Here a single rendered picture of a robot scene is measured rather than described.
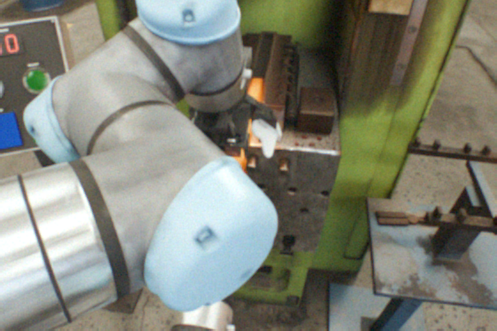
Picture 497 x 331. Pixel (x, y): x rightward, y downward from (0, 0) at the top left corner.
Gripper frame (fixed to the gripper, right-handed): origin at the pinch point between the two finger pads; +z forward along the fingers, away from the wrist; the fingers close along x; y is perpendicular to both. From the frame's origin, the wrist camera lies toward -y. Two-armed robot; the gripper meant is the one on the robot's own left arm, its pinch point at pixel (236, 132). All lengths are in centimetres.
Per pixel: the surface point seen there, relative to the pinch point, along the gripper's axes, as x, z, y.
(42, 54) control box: -45.0, 1.9, -15.0
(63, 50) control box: -41.0, 2.8, -17.0
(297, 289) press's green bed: 19, 87, 29
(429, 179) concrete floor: 97, 145, -37
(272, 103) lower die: 4.7, 18.8, -15.6
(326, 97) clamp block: 17.7, 23.1, -20.7
